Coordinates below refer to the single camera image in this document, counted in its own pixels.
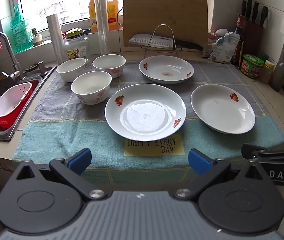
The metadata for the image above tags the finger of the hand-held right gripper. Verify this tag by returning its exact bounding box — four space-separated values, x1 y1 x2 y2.
241 143 284 161

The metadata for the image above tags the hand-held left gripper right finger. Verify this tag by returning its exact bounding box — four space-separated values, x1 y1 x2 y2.
173 148 267 201

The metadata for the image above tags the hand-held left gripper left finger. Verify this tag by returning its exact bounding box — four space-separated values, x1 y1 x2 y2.
14 148 107 202

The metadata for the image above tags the white plate with small dot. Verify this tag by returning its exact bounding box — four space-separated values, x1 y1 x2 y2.
191 84 256 134

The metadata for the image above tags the white bowl with pink flowers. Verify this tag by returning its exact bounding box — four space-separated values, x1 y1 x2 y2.
56 58 87 82
71 71 112 105
92 54 126 79

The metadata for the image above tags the white plate with rough centre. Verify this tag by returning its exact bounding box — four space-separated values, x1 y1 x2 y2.
105 83 186 142

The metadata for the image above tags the white plate with brown spot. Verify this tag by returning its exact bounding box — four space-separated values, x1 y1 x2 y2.
139 55 194 84

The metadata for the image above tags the grey teal checked towel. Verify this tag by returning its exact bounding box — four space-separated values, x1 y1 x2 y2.
11 59 284 187

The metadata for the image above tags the glass bottle with red cap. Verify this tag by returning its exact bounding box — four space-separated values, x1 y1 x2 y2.
271 53 284 92

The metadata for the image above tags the yellow lidded spice jar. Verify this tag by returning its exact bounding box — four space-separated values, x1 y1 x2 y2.
259 60 275 84

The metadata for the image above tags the stainless steel sink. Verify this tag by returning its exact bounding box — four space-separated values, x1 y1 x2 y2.
0 64 57 142

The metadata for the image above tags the green lidded sauce jar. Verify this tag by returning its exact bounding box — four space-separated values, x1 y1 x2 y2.
240 54 266 79

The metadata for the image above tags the red white draining basket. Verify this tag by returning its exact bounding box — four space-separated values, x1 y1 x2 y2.
0 80 34 131

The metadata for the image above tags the clear blue printed bag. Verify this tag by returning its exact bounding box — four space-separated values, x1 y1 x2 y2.
208 32 241 64

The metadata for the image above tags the dark brown knife block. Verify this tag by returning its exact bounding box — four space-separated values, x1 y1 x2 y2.
239 15 266 65

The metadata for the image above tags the glass jar with yellow lid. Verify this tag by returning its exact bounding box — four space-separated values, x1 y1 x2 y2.
64 28 91 64

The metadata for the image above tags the white red food packet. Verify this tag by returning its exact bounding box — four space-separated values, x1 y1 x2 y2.
203 35 218 58

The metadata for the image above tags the short plastic wrap roll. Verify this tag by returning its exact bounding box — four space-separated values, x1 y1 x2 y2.
46 14 67 65

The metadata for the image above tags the dark soy sauce bottle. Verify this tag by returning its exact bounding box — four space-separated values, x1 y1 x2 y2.
232 14 245 67

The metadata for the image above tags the small potted plant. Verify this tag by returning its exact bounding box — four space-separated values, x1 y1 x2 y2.
31 27 43 47

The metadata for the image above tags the chrome faucet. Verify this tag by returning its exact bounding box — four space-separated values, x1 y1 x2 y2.
0 32 25 80

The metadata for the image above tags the tall plastic wrap roll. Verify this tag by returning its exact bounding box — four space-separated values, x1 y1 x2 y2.
94 0 111 55

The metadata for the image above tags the green detergent bottle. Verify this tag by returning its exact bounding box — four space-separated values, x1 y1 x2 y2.
9 6 34 53

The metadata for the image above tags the orange cooking oil bottle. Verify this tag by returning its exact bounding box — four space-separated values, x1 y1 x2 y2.
89 0 119 33

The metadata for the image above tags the bamboo cutting board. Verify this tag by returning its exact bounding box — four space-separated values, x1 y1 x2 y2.
123 0 208 48

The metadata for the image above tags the window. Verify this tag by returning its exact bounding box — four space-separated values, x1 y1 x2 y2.
3 0 190 53

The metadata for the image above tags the kitchen knife with black handle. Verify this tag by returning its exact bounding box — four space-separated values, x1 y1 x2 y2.
128 33 204 51

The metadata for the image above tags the metal wire rack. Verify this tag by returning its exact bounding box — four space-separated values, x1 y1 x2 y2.
142 24 182 58

